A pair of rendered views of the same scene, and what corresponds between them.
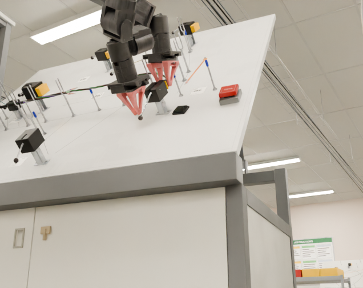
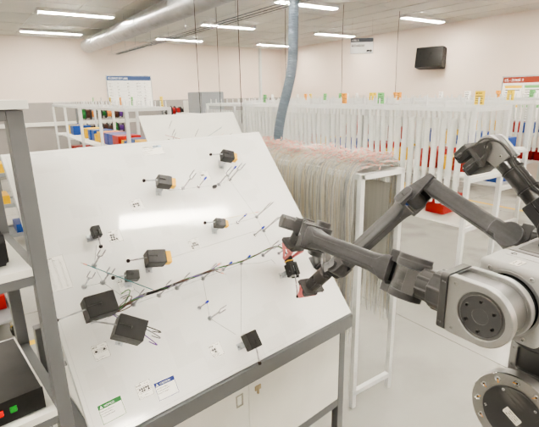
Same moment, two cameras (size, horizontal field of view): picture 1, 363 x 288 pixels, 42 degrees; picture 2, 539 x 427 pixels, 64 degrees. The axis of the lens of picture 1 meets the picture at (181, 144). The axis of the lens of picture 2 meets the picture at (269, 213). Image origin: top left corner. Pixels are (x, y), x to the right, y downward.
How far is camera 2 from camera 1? 2.21 m
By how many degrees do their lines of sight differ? 73
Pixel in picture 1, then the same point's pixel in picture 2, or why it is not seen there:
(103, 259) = (290, 385)
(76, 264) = (276, 395)
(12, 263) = (237, 416)
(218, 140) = (337, 304)
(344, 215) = not seen: outside the picture
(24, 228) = (242, 393)
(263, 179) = not seen: hidden behind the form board
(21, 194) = (251, 377)
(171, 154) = (324, 320)
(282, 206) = not seen: hidden behind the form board
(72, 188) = (283, 360)
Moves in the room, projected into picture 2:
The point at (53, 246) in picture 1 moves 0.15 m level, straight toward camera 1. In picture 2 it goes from (263, 392) to (299, 396)
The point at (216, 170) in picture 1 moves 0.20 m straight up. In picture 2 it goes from (346, 324) to (347, 285)
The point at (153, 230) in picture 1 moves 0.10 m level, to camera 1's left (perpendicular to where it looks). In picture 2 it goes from (312, 359) to (304, 372)
